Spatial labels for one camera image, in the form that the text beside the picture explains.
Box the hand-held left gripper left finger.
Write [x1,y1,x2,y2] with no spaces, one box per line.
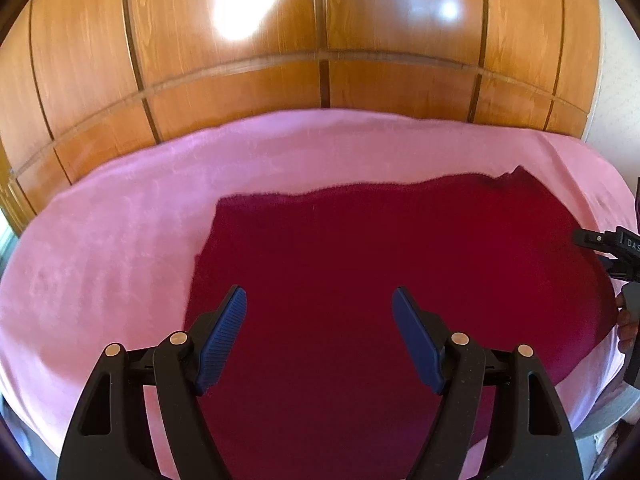
[56,284,248,480]

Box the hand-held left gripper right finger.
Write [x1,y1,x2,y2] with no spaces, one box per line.
[392,287,584,480]

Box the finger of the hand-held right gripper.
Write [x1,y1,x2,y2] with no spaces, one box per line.
[573,228,617,256]

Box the maroon long-sleeved shirt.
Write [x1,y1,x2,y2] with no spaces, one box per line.
[184,165,619,480]

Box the person's right hand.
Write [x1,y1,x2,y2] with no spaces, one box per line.
[615,294,637,356]

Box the pink blanket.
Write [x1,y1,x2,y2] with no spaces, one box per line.
[0,109,639,480]

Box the grey bed base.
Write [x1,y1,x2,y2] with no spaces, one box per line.
[574,382,632,442]

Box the white cloth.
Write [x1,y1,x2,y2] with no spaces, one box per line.
[590,434,623,477]

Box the wooden wardrobe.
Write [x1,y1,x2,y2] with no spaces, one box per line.
[0,0,604,239]

